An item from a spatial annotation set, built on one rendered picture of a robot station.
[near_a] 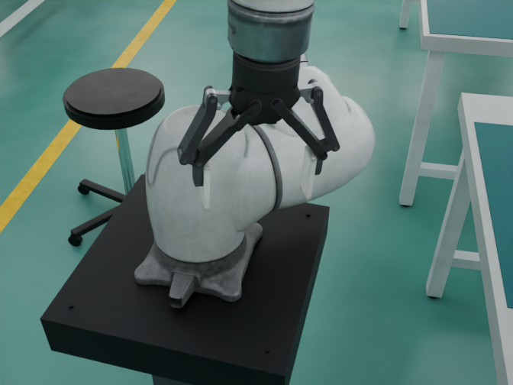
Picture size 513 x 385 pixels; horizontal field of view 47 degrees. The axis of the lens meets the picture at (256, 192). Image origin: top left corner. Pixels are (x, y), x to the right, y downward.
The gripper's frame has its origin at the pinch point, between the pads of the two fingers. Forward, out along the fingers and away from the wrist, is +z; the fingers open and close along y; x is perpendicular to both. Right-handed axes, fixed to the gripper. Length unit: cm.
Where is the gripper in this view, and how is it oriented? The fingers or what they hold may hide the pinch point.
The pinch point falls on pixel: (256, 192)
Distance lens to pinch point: 77.6
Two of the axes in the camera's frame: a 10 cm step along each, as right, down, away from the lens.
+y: -9.7, 1.0, -2.1
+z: -0.6, 7.8, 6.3
